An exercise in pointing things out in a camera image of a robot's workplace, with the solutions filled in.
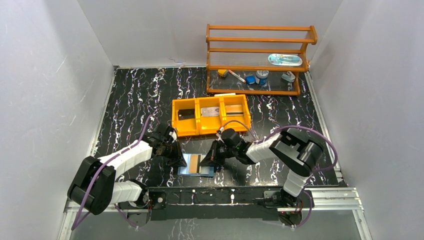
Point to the blue blister pack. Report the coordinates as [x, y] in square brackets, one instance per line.
[279, 59]

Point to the yellow three-compartment bin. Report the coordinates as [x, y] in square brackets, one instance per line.
[210, 125]

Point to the white rectangular box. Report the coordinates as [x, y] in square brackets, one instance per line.
[224, 94]

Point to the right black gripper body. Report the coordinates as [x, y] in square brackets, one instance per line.
[225, 152]

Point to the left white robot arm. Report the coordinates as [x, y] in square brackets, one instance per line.
[95, 184]

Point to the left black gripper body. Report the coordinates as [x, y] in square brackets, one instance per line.
[169, 149]

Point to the blue small box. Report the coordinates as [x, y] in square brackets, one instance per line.
[250, 79]

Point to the silver credit card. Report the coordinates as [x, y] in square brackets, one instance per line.
[213, 111]

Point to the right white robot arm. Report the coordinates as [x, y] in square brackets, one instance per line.
[293, 148]

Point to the yellow sponge block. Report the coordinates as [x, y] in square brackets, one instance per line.
[222, 73]

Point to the black credit card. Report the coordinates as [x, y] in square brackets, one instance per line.
[186, 114]

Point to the orange credit card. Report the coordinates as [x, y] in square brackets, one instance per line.
[234, 110]
[194, 164]

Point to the blue card holder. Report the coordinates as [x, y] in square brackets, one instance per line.
[205, 171]

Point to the grey tape dispenser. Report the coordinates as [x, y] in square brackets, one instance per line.
[288, 76]

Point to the white marker pen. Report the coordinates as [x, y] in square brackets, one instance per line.
[237, 76]

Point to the orange wooden shelf rack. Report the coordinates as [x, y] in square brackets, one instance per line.
[244, 49]

